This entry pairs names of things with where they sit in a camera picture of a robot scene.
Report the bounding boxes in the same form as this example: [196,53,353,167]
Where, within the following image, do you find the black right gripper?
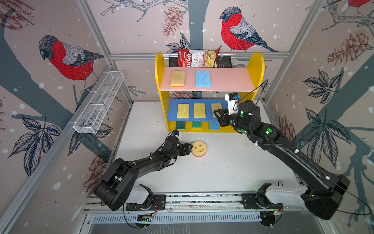
[213,108,253,137]

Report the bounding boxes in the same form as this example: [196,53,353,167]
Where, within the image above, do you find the orange yellow sponge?
[211,103,223,118]

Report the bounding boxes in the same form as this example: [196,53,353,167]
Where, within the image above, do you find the dark green sponge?
[176,121,186,131]

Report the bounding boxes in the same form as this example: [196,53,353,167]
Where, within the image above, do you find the round smiley face sponge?
[191,141,207,158]

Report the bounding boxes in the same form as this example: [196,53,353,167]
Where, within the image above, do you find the light green sponge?
[192,121,202,129]

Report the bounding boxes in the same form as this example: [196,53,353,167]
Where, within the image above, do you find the blue sponge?
[196,71,211,87]
[208,121,220,131]

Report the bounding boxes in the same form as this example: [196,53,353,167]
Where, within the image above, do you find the tan sponge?
[170,71,186,87]

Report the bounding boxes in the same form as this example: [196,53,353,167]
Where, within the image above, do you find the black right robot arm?
[213,93,350,220]

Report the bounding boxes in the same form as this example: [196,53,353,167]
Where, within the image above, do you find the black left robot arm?
[93,130,193,211]

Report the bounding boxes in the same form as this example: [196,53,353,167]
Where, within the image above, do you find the yellow shelf unit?
[154,53,265,133]

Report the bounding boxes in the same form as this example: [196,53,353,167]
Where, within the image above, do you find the red cassava chips bag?
[178,49,220,68]

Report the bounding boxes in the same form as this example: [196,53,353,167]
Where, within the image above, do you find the black wire basket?
[168,57,232,68]

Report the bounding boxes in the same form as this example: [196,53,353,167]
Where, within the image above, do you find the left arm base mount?
[124,184,166,211]

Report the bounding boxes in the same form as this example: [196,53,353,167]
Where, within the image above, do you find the aluminium rail frame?
[83,191,325,215]

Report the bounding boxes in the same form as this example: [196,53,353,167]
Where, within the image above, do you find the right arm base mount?
[241,183,283,210]

